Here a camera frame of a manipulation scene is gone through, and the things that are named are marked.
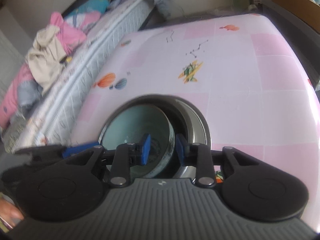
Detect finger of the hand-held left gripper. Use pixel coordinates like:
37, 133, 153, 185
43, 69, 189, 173
14, 142, 101, 159

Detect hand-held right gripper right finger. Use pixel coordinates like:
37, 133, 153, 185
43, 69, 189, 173
176, 134, 253, 187

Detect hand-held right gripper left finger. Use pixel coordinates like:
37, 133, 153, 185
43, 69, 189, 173
67, 134, 151, 188

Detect stainless steel bowl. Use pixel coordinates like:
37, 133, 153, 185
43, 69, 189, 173
160, 99, 206, 178
99, 94, 212, 178

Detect teal ceramic bowl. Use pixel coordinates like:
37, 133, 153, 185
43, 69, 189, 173
101, 105, 175, 178

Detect person's left hand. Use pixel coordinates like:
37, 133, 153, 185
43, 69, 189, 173
0, 197, 26, 228

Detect grey blue cloth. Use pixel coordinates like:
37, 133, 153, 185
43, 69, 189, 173
17, 80, 43, 108

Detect white quilted mattress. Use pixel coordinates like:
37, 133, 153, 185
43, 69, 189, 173
2, 0, 156, 153

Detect pink printed tablecloth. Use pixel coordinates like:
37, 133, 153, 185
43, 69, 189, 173
71, 14, 318, 232

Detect cream garment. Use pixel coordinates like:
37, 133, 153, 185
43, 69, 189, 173
26, 26, 67, 93

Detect pink garment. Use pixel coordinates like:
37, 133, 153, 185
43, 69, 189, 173
0, 12, 87, 128

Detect teal pillow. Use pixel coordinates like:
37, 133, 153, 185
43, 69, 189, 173
66, 0, 111, 21

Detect grey green containers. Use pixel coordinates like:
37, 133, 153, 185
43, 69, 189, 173
231, 0, 263, 12

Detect long cardboard box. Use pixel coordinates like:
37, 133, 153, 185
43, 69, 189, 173
269, 0, 320, 35

